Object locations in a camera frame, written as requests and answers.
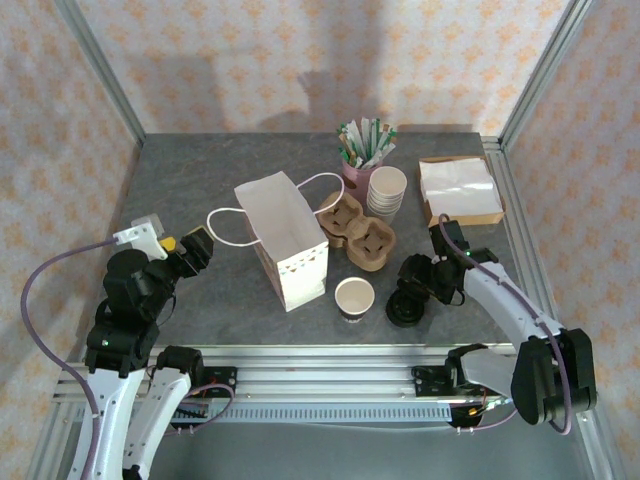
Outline pink cylindrical holder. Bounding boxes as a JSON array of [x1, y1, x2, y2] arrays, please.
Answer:
[[341, 157, 385, 201]]

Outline aluminium frame post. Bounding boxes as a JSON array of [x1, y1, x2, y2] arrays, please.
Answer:
[[52, 0, 147, 147], [498, 0, 596, 147]]

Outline aluminium frame leg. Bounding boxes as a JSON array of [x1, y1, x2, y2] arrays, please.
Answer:
[[572, 399, 624, 480], [24, 399, 76, 480]]

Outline brown cardboard napkin box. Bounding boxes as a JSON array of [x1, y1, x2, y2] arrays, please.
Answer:
[[418, 155, 507, 229]]

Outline paper coffee cup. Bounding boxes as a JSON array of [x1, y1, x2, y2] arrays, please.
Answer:
[[333, 276, 376, 326]]

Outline brown cardboard cup carrier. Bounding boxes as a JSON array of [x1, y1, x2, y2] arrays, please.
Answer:
[[318, 191, 397, 269]]

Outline stack of white napkins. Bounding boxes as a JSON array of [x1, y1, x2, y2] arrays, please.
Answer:
[[419, 158, 504, 216]]

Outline aluminium frame rail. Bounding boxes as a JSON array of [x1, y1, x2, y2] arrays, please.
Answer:
[[52, 344, 599, 401]]

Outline white paper gift bag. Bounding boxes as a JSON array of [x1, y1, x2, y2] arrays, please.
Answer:
[[206, 170, 346, 314]]

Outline black plastic cup lid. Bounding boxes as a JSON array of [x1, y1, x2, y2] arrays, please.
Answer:
[[388, 288, 427, 321]]

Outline grey slotted cable duct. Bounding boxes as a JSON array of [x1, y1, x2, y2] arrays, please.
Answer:
[[74, 405, 454, 425]]

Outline green white stick packet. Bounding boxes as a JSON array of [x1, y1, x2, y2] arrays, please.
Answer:
[[336, 123, 355, 162], [373, 124, 399, 165], [364, 117, 383, 162], [349, 118, 369, 161]]

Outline thin purple base wire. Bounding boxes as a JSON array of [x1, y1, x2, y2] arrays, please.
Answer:
[[169, 382, 236, 436], [449, 394, 521, 435]]

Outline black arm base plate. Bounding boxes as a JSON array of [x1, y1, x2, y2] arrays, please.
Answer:
[[410, 364, 454, 399], [199, 366, 239, 399]]

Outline stack of white paper cups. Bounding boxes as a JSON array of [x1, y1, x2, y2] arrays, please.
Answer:
[[366, 165, 407, 226]]

